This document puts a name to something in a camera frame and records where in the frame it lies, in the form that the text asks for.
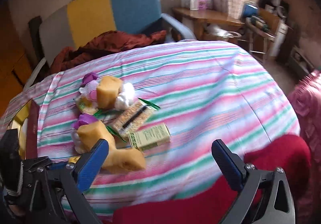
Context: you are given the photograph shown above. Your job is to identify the gold metal tray box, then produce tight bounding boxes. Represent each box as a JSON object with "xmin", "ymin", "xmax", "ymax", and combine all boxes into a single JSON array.
[{"xmin": 7, "ymin": 99, "xmax": 40, "ymax": 160}]

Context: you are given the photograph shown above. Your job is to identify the wooden chair with clutter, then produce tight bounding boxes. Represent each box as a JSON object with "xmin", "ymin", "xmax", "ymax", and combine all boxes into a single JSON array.
[{"xmin": 242, "ymin": 1, "xmax": 288, "ymax": 63}]

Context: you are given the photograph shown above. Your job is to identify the striped pink green tablecloth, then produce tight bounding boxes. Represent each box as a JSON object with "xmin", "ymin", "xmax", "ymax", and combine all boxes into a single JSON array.
[{"xmin": 0, "ymin": 39, "xmax": 301, "ymax": 222}]

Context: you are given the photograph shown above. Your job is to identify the rust red jacket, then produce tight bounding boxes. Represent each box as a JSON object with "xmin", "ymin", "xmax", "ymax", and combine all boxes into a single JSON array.
[{"xmin": 50, "ymin": 30, "xmax": 167, "ymax": 74}]

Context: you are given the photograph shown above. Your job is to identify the red cloth cushion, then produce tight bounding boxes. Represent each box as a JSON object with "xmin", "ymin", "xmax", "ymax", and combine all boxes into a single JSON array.
[{"xmin": 113, "ymin": 134, "xmax": 311, "ymax": 223}]

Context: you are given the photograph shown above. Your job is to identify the small green cracker packet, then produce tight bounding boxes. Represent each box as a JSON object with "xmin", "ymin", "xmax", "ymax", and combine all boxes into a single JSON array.
[{"xmin": 75, "ymin": 95, "xmax": 99, "ymax": 115}]

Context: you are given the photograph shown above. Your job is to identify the green medicine box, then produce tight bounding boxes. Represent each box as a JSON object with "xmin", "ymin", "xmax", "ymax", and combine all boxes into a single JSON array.
[{"xmin": 128, "ymin": 123, "xmax": 171, "ymax": 152}]

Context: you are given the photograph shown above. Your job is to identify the purple snack packet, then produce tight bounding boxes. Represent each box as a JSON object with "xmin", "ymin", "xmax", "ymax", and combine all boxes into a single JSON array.
[
  {"xmin": 72, "ymin": 114, "xmax": 98, "ymax": 130},
  {"xmin": 82, "ymin": 72, "xmax": 98, "ymax": 87}
]

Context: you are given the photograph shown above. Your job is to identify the white boxes on desk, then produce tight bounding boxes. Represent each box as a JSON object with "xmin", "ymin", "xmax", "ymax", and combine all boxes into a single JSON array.
[{"xmin": 181, "ymin": 0, "xmax": 213, "ymax": 11}]

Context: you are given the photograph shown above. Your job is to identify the grey yellow blue armchair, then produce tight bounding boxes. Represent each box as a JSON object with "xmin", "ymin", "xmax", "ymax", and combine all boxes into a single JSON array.
[{"xmin": 24, "ymin": 0, "xmax": 196, "ymax": 89}]

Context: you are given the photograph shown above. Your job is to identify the wooden side desk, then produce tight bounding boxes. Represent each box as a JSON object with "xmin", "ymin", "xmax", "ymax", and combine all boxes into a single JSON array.
[{"xmin": 172, "ymin": 7, "xmax": 244, "ymax": 40}]

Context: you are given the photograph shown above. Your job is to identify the yellow sponge piece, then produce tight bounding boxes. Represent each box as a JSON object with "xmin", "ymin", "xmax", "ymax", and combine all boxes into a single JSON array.
[
  {"xmin": 77, "ymin": 121, "xmax": 116, "ymax": 151},
  {"xmin": 96, "ymin": 76, "xmax": 123, "ymax": 109},
  {"xmin": 102, "ymin": 148, "xmax": 146, "ymax": 174}
]

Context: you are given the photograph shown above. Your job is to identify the white plastic bag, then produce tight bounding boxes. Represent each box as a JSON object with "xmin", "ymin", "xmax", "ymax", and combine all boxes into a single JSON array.
[{"xmin": 114, "ymin": 83, "xmax": 136, "ymax": 110}]

